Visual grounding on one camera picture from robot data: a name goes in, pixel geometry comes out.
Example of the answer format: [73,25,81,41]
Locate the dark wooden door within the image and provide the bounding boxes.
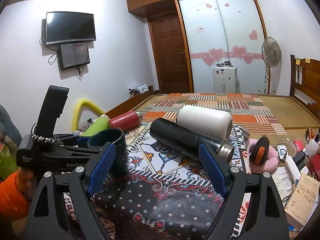
[148,11,190,94]

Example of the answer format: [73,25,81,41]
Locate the standing electric fan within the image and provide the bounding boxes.
[261,37,282,95]

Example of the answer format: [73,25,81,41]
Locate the lime green tumbler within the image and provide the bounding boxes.
[82,116,109,137]

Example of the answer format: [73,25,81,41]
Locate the red thermos bottle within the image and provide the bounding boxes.
[107,110,143,132]

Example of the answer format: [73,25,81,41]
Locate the patterned table cloth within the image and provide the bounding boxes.
[62,121,252,240]

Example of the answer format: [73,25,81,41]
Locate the white cylindrical cup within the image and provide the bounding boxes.
[176,105,233,140]

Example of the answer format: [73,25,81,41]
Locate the wooden wardrobe with glass doors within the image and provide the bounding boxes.
[127,0,266,94]

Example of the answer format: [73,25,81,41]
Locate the black thermos flask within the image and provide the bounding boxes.
[150,118,234,163]

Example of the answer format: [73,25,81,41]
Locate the black orange handheld device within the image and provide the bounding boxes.
[248,135,270,166]

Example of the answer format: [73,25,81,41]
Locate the bag pile in corner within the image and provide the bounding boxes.
[129,83,149,98]

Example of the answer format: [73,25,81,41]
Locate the dark green faceted cup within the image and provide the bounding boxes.
[87,128,130,181]

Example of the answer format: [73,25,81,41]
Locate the pink plush cushion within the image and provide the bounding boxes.
[247,136,280,174]

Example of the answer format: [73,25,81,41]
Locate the beige paper booklet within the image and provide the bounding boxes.
[284,174,319,231]

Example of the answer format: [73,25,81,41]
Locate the white squeeze bottle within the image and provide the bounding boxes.
[306,134,319,158]

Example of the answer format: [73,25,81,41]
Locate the wall-mounted black television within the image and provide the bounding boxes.
[46,11,96,45]

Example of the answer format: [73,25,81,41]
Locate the red wallet box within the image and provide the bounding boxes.
[309,153,320,181]

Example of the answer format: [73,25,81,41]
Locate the wooden bed headboard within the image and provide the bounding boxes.
[289,55,319,119]

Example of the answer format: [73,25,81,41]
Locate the patchwork striped bed mat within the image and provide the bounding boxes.
[105,92,320,137]

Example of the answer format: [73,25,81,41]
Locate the small wall-mounted monitor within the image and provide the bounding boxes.
[57,42,90,70]

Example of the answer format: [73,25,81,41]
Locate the yellow foam tube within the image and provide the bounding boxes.
[71,99,106,132]

